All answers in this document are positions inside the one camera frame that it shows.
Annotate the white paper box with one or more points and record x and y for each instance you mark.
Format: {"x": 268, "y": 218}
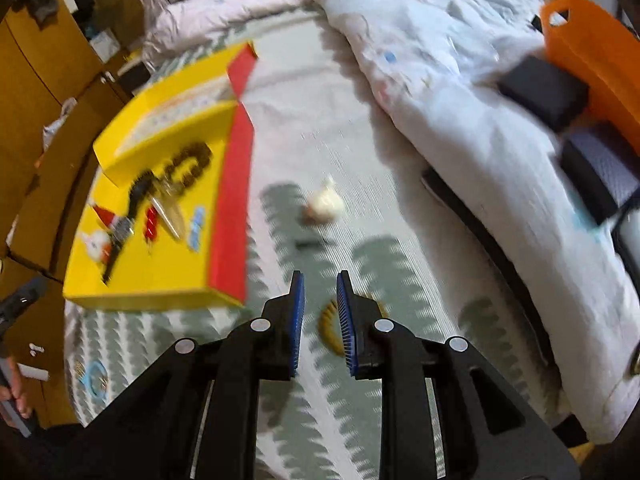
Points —
{"x": 105, "y": 45}

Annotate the white plastic bag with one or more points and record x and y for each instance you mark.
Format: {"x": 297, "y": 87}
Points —
{"x": 60, "y": 120}

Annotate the white earbuds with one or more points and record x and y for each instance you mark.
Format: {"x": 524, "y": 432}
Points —
{"x": 35, "y": 349}

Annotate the pink quilt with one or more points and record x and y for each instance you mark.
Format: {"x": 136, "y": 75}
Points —
{"x": 215, "y": 10}

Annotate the pearl hair claw clip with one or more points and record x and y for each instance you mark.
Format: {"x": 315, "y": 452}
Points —
{"x": 170, "y": 210}

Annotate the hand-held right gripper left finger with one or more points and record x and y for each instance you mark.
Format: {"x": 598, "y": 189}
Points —
{"x": 297, "y": 320}

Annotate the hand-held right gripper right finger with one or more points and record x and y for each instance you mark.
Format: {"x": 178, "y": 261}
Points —
{"x": 345, "y": 320}

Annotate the white bunny plush hair clip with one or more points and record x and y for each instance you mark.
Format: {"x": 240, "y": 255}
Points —
{"x": 95, "y": 245}

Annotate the orange plastic basket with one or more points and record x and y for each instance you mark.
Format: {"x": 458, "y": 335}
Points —
{"x": 600, "y": 50}

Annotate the red santa hat hair clip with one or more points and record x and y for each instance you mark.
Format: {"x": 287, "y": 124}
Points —
{"x": 107, "y": 217}

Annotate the blue hair clip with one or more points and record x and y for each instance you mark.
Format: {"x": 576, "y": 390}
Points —
{"x": 197, "y": 230}

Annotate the dark bedside table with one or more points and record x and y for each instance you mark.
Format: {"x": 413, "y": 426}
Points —
{"x": 135, "y": 75}

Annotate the person's left hand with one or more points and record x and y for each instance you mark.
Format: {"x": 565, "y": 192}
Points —
{"x": 19, "y": 390}

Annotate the grey padded case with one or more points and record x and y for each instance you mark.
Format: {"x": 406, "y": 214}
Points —
{"x": 600, "y": 170}

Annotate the white printed quilt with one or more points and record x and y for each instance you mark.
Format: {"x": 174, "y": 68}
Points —
{"x": 450, "y": 110}

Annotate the white tube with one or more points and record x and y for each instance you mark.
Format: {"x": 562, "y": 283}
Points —
{"x": 34, "y": 372}

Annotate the wooden cabinet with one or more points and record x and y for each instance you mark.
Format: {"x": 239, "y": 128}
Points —
{"x": 30, "y": 110}

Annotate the person's dark clothing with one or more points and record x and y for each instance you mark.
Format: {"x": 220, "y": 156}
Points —
{"x": 35, "y": 455}

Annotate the yellow cardboard box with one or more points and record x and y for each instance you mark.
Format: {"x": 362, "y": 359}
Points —
{"x": 165, "y": 270}

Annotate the black box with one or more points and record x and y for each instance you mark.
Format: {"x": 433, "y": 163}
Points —
{"x": 545, "y": 90}

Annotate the white shell hair clip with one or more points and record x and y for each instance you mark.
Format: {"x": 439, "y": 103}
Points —
{"x": 325, "y": 205}

